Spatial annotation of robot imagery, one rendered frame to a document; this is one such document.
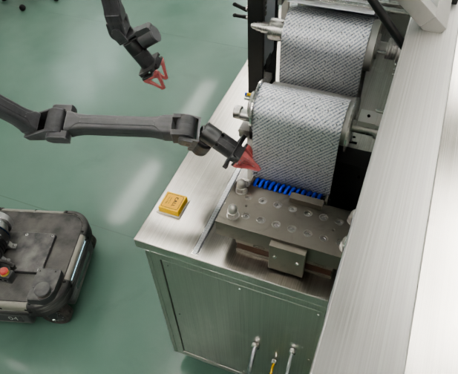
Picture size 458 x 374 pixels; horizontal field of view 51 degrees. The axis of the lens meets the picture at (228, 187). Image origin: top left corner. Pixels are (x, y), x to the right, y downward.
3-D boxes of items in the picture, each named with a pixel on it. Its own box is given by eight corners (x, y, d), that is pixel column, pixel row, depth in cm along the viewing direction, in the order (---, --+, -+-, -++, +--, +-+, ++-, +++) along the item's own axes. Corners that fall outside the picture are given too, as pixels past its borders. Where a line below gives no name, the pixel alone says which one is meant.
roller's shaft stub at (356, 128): (352, 126, 130) (355, 113, 126) (379, 132, 128) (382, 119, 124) (349, 136, 127) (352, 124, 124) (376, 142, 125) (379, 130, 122)
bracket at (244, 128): (243, 171, 165) (242, 99, 143) (261, 176, 164) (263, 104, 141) (238, 182, 162) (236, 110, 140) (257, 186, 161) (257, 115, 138)
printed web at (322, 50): (288, 126, 179) (297, -5, 141) (351, 140, 173) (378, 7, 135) (252, 202, 156) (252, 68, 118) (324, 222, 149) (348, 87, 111)
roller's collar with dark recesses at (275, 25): (273, 32, 148) (274, 12, 144) (292, 35, 147) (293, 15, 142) (266, 43, 144) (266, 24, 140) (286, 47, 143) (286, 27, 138)
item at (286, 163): (252, 178, 148) (252, 133, 134) (329, 198, 141) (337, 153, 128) (252, 179, 148) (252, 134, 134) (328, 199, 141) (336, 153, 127)
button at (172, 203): (168, 195, 159) (167, 191, 158) (188, 201, 158) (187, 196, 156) (159, 211, 155) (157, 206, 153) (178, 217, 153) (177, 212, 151)
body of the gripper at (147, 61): (161, 55, 174) (148, 38, 170) (156, 72, 167) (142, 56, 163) (147, 62, 177) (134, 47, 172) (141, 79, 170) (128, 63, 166)
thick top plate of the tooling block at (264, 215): (236, 194, 149) (235, 180, 145) (367, 229, 139) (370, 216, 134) (216, 233, 140) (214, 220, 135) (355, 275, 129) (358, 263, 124)
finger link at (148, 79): (174, 76, 177) (157, 57, 171) (170, 89, 172) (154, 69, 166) (159, 84, 180) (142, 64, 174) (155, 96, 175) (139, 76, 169)
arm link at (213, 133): (198, 130, 136) (208, 116, 139) (191, 140, 142) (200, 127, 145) (219, 145, 137) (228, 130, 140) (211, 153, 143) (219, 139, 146)
